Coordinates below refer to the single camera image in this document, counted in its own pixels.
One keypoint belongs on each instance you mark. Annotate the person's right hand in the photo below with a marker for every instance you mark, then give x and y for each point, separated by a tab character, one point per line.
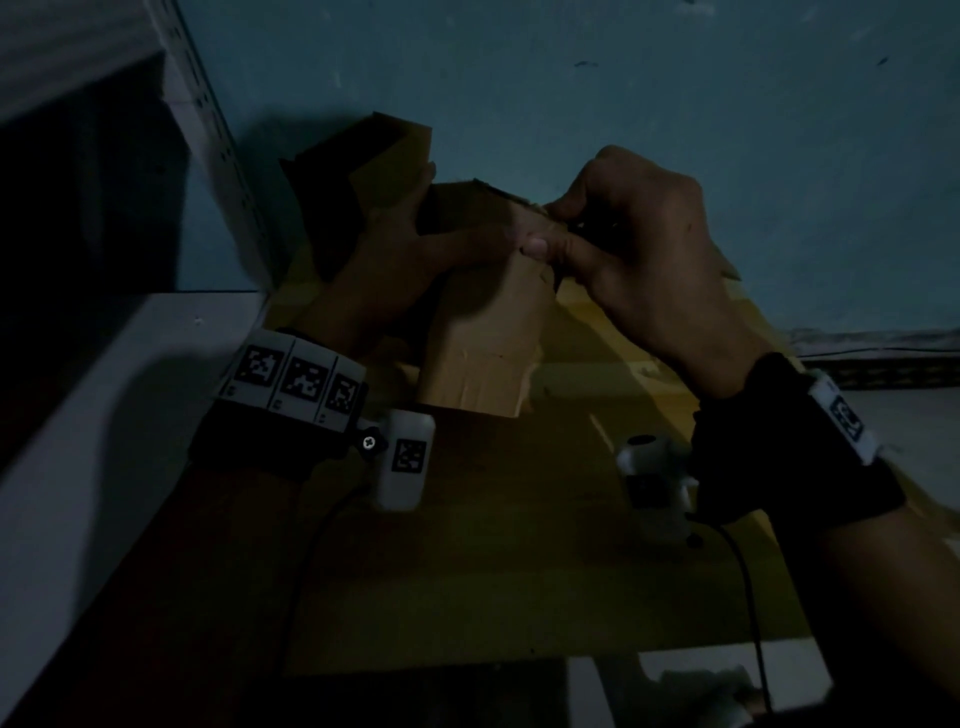
660	262

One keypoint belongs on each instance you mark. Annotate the person's left hand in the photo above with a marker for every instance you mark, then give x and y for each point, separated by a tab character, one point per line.
390	270

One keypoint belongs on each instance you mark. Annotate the brown cardboard box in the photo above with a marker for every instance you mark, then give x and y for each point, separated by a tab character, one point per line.
487	330
352	180
731	268

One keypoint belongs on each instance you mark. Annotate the person's left forearm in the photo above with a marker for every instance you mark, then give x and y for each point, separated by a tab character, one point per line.
150	600

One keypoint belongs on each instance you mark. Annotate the person's right forearm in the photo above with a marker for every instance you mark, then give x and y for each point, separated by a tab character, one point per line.
885	600

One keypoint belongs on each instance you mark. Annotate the black left wristband with markers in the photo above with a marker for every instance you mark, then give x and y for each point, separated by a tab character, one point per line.
277	405

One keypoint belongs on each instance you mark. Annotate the black patterned strip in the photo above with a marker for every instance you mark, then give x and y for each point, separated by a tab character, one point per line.
885	360

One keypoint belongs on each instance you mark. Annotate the white metal shelf rack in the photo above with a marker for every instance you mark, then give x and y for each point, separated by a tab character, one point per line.
90	187

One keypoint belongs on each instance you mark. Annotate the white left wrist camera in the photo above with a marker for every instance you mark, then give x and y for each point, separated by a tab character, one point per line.
405	457

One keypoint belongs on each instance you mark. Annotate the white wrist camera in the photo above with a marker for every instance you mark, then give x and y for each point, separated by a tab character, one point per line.
656	487
405	457

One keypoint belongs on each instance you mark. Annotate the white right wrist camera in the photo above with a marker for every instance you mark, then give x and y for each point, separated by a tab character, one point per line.
656	487

